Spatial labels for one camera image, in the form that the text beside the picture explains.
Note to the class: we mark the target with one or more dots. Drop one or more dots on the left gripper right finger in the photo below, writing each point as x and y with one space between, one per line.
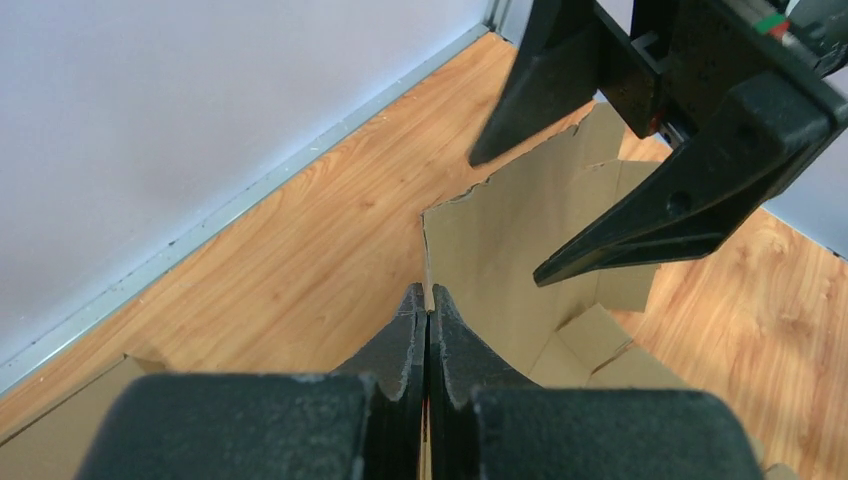
489 421

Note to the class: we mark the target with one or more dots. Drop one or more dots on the cardboard box stack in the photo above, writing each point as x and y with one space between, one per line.
485 245

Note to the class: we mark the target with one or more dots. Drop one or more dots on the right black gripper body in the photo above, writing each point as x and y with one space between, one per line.
679 59

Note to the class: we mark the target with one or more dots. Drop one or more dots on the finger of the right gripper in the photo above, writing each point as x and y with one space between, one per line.
570 51
765 132

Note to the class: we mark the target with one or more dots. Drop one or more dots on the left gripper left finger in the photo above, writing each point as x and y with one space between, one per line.
359 421

